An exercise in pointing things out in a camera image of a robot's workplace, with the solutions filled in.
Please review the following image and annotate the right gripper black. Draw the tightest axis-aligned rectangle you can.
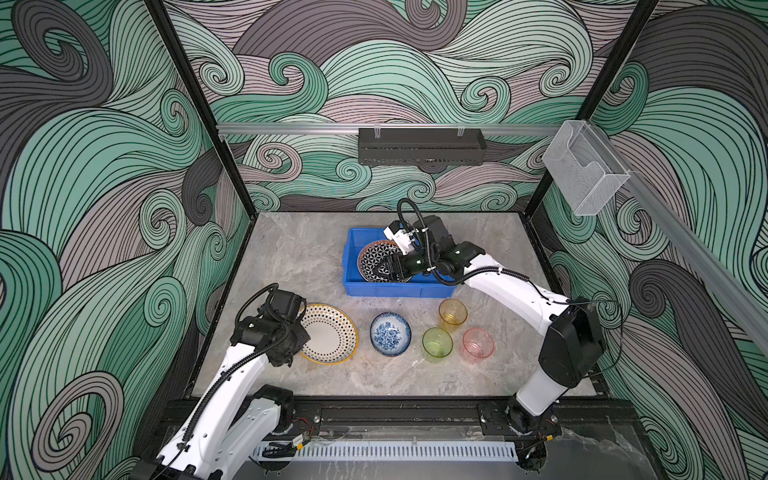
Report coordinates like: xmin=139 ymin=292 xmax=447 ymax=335
xmin=372 ymin=248 xmax=443 ymax=280

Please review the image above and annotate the yellow rim dotted plate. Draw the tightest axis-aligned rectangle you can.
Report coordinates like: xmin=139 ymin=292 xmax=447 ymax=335
xmin=300 ymin=303 xmax=359 ymax=365

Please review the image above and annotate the yellow rim patterned plate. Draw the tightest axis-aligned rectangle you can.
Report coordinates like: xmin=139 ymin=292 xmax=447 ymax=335
xmin=357 ymin=240 xmax=400 ymax=283

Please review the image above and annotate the blue plastic bin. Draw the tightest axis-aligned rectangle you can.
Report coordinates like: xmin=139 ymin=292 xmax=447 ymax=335
xmin=342 ymin=228 xmax=455 ymax=299

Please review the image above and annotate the blue white floral bowl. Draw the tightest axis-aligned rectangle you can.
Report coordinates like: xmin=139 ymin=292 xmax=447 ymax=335
xmin=369 ymin=312 xmax=412 ymax=357

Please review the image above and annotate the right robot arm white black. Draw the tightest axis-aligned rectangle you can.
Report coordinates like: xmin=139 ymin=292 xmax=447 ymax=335
xmin=375 ymin=198 xmax=606 ymax=431

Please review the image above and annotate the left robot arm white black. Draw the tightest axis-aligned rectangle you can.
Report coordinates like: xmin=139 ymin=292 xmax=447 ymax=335
xmin=129 ymin=283 xmax=310 ymax=479

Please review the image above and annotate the yellow transparent cup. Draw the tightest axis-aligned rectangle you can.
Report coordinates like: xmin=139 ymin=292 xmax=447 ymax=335
xmin=438 ymin=298 xmax=468 ymax=332

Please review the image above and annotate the green transparent cup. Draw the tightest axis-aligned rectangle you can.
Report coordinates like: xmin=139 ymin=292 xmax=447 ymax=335
xmin=422 ymin=327 xmax=454 ymax=363

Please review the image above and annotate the pink transparent cup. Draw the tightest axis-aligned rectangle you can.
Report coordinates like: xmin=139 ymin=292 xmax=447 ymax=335
xmin=461 ymin=327 xmax=495 ymax=363

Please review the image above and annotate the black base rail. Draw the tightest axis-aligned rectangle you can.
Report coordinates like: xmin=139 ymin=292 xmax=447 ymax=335
xmin=276 ymin=396 xmax=638 ymax=438

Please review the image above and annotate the black wall tray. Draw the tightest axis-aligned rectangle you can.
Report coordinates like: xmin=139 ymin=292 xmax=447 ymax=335
xmin=357 ymin=127 xmax=488 ymax=166

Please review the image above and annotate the clear acrylic wall holder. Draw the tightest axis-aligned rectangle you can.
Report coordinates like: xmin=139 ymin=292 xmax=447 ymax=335
xmin=542 ymin=120 xmax=630 ymax=217

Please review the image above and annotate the aluminium back wall rail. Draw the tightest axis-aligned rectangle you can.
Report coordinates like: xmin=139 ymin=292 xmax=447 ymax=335
xmin=216 ymin=122 xmax=560 ymax=136

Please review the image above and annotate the aluminium wall rail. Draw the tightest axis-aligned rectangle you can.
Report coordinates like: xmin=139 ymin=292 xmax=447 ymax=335
xmin=589 ymin=125 xmax=767 ymax=349
xmin=216 ymin=122 xmax=560 ymax=136

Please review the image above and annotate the white slotted cable duct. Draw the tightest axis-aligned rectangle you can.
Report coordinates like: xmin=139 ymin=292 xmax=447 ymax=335
xmin=250 ymin=441 xmax=518 ymax=463

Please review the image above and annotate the aluminium right wall rail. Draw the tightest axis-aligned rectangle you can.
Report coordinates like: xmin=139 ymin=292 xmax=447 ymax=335
xmin=589 ymin=125 xmax=767 ymax=349

